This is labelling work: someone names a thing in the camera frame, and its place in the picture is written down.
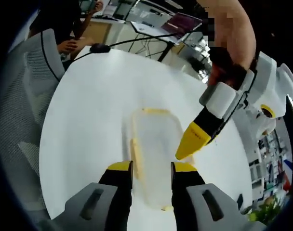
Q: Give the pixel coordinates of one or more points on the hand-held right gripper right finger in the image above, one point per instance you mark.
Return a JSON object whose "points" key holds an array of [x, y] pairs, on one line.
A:
{"points": [[197, 207]]}

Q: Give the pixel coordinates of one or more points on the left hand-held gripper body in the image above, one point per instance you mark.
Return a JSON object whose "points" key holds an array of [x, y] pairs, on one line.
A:
{"points": [[269, 89]]}

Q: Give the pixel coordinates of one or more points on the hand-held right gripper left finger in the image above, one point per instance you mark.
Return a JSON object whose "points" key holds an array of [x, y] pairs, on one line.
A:
{"points": [[100, 204]]}

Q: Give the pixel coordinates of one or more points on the clear container with yellow buckle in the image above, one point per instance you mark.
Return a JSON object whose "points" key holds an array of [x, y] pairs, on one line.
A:
{"points": [[158, 156]]}

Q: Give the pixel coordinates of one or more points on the person's left hand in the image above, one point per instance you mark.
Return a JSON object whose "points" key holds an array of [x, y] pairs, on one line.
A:
{"points": [[230, 77]]}

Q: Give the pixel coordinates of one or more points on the green potted plant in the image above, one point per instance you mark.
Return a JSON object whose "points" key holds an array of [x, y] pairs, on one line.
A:
{"points": [[267, 210]]}

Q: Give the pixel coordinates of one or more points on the white desk with black legs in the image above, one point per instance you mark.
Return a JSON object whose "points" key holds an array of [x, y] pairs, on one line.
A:
{"points": [[156, 32]]}

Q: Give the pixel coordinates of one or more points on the white mesh office chair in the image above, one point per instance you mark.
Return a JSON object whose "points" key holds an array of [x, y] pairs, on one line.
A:
{"points": [[21, 108]]}

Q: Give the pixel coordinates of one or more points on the black round puck device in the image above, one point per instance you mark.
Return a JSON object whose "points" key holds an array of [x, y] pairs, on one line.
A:
{"points": [[100, 48]]}

